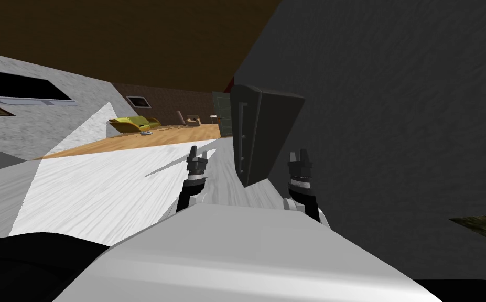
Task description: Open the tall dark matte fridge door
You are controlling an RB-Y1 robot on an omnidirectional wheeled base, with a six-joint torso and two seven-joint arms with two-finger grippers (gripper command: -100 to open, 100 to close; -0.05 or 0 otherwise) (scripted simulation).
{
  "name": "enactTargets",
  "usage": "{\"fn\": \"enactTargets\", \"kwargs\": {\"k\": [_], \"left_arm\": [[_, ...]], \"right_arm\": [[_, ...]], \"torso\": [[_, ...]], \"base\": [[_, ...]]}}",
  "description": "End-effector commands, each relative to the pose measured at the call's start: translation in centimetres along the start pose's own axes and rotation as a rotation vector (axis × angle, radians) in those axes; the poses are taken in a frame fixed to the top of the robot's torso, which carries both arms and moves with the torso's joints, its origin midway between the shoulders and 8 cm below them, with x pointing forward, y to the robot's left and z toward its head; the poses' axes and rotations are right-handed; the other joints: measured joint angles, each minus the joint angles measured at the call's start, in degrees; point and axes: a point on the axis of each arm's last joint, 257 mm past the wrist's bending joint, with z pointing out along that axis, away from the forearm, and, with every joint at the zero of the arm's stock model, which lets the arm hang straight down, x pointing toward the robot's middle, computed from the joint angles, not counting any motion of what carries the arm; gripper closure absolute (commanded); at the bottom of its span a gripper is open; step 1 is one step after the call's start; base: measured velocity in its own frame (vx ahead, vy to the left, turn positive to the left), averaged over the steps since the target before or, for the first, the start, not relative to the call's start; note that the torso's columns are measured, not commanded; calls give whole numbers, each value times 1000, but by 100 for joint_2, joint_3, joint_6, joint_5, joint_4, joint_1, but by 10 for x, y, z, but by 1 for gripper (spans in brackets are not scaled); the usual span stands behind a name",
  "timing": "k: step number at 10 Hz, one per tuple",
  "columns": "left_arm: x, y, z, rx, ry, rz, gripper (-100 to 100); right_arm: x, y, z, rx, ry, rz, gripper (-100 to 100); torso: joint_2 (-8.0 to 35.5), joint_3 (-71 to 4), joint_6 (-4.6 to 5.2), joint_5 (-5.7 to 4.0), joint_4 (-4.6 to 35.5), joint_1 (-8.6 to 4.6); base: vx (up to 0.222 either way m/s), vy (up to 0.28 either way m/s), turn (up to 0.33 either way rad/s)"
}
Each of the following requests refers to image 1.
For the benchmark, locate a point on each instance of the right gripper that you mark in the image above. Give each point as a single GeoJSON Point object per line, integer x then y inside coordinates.
{"type": "Point", "coordinates": [300, 169]}

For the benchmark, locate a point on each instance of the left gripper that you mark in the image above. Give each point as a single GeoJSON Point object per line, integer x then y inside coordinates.
{"type": "Point", "coordinates": [196, 166]}

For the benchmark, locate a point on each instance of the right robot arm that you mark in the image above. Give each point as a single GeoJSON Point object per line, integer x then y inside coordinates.
{"type": "Point", "coordinates": [303, 200]}

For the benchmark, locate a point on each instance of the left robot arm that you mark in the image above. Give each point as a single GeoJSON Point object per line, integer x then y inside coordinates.
{"type": "Point", "coordinates": [187, 198]}

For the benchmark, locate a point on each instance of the dark grey cabinet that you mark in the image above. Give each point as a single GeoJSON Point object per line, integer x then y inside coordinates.
{"type": "Point", "coordinates": [278, 130]}

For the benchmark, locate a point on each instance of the beige armchair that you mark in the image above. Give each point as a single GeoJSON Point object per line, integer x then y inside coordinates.
{"type": "Point", "coordinates": [193, 120]}

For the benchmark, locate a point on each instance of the green door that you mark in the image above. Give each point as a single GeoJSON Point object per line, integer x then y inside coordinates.
{"type": "Point", "coordinates": [224, 115]}

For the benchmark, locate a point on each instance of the dark grey cabinet door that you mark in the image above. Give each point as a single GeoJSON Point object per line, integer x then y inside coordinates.
{"type": "Point", "coordinates": [253, 138]}

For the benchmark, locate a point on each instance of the yellow sofa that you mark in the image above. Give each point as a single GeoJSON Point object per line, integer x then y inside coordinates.
{"type": "Point", "coordinates": [133, 124]}

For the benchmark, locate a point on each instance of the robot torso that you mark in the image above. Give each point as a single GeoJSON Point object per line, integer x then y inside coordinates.
{"type": "Point", "coordinates": [242, 256]}

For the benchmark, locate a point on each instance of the dark window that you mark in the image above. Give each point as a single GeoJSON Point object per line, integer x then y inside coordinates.
{"type": "Point", "coordinates": [16, 86]}

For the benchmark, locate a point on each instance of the framed wall picture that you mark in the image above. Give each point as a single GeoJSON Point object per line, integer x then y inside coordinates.
{"type": "Point", "coordinates": [138, 101]}

